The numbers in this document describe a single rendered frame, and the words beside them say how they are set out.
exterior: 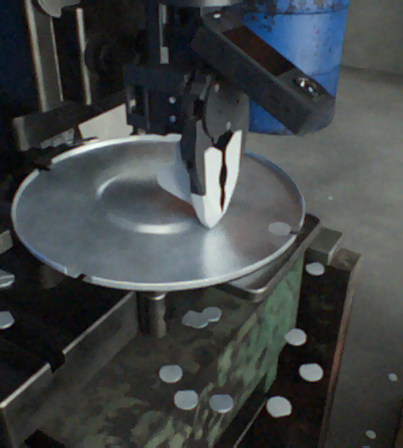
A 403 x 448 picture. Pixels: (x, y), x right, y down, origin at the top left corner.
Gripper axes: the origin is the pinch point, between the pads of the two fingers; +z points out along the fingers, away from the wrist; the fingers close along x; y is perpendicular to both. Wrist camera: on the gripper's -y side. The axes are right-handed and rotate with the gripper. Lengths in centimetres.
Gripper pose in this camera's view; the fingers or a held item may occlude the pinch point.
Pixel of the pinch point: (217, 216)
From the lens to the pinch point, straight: 50.7
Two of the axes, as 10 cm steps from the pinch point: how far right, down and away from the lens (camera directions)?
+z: 0.0, 8.5, 5.2
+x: -5.3, 4.5, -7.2
